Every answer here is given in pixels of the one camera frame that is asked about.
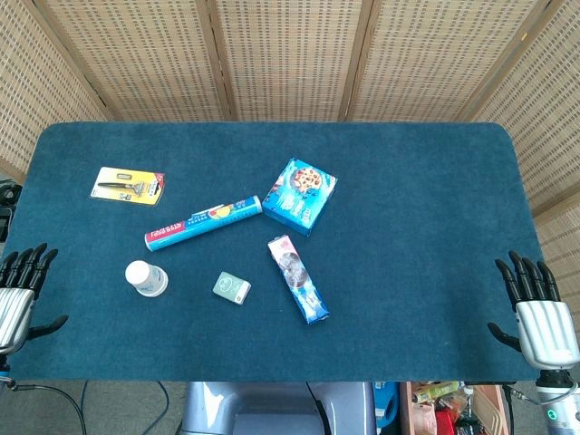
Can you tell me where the black equipment beside table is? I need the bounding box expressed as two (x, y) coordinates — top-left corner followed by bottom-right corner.
(0, 179), (23, 244)

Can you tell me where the blue felt table mat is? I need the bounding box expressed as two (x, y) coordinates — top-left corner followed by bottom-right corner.
(0, 121), (545, 382)

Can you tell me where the blue plastic object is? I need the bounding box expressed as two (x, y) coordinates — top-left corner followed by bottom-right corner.
(372, 382), (401, 430)

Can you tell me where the green white tissue pack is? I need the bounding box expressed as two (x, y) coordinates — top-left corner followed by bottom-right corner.
(212, 270), (252, 306)

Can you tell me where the blue chip cookie box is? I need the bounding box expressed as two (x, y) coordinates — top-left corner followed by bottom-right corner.
(261, 157), (339, 238)

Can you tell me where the long blue sandwich cookie box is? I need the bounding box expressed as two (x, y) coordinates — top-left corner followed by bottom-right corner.
(266, 234), (331, 326)

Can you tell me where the wooden crate with goods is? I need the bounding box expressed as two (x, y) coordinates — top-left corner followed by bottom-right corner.
(398, 381), (511, 435)

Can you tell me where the white floral paper cup stack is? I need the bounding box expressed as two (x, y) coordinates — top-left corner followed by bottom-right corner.
(124, 259), (169, 298)

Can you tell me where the grey robot torso base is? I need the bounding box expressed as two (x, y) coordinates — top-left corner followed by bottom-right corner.
(179, 381), (377, 435)

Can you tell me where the wicker folding screen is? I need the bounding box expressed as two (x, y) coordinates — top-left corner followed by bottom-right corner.
(0, 0), (580, 318)

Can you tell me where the grey right arm cable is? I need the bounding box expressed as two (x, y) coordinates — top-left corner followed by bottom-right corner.
(500, 382), (580, 407)

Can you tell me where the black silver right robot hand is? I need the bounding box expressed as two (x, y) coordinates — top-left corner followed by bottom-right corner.
(487, 250), (580, 369)

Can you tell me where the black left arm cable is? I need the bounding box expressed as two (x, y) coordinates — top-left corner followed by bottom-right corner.
(6, 382), (87, 435)

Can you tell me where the black torso cable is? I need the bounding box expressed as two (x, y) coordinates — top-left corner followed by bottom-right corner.
(304, 381), (330, 435)

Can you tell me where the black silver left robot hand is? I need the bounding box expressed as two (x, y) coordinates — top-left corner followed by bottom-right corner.
(0, 243), (69, 359)

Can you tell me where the yellow razor blister pack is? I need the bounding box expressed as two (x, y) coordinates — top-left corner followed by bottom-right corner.
(89, 166), (166, 208)

